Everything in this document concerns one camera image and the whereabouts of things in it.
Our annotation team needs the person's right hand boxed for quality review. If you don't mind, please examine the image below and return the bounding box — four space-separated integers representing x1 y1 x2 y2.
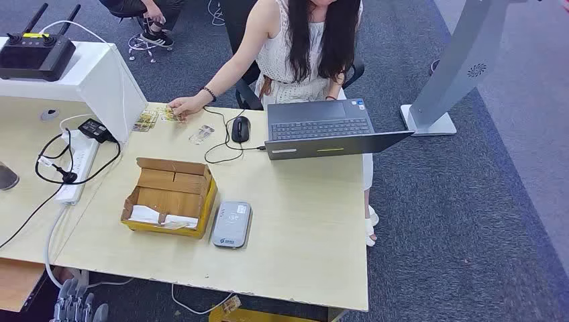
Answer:
167 95 207 119

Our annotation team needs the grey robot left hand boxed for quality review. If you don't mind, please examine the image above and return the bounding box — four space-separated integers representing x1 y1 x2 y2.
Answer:
52 278 109 322

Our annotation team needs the yellow hotel ID card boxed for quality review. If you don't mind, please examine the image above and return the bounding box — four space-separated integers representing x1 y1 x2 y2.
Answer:
159 106 188 123

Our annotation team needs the person in background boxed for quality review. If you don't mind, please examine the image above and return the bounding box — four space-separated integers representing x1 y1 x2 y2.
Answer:
98 0 185 49

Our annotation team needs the seated person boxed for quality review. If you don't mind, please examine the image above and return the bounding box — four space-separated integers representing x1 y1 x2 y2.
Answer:
166 0 381 248

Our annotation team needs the grey card reader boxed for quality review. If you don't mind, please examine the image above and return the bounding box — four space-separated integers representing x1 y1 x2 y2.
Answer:
211 201 253 249

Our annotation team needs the black computer mouse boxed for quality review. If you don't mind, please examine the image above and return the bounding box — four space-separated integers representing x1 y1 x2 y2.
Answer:
231 115 252 144

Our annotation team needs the wooden side cabinet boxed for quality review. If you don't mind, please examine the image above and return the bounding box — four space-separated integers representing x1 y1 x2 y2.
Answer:
0 258 48 313

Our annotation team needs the chrome base stool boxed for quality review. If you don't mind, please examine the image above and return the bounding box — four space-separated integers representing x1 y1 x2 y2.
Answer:
109 11 174 63

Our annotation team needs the open cardboard box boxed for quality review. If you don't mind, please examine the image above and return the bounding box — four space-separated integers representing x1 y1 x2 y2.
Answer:
119 157 219 239

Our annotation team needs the white desk partition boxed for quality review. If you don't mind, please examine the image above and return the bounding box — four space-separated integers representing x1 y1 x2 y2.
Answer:
0 36 148 146

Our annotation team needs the black power adapter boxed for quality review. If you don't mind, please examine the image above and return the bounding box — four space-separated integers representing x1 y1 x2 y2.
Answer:
78 118 117 144

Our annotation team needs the white charger plug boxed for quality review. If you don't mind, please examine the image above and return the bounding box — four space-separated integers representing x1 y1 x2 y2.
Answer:
62 129 87 150

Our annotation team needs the white power strip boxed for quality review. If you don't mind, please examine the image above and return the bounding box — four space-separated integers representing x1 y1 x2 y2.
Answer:
54 129 101 206

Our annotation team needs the dark grey laptop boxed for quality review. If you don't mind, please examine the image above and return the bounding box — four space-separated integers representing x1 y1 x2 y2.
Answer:
264 98 415 161

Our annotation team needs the dark round container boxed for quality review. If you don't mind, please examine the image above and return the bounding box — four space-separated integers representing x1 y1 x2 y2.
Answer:
0 161 20 191

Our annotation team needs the black remote controller with antennas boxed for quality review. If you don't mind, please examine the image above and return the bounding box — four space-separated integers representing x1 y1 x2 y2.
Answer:
0 3 82 83

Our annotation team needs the yellow box under desk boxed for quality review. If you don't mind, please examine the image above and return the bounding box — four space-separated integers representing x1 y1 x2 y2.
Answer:
209 307 332 322

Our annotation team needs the grey kiosk stand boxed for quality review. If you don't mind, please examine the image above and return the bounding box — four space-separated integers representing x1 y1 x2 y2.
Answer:
400 0 527 137

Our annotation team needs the black mouse cable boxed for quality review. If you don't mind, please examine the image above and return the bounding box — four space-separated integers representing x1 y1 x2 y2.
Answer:
203 105 268 164

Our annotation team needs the thick white power cable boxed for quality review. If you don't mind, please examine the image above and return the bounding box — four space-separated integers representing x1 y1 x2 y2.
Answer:
43 205 134 290

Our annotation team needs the white cable on floor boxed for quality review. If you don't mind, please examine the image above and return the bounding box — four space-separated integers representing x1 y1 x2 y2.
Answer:
207 0 226 26

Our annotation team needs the thin white charger cable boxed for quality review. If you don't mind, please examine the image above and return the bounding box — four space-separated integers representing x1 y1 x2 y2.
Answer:
58 113 97 132

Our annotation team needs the thin white hanging cable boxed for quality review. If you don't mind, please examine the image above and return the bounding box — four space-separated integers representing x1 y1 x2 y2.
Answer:
170 284 235 315

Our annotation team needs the black power cable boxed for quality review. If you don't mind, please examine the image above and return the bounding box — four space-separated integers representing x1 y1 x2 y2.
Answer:
0 127 121 250

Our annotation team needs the white cable over partition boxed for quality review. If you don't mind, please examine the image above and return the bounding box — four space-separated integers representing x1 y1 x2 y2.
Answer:
39 19 127 134

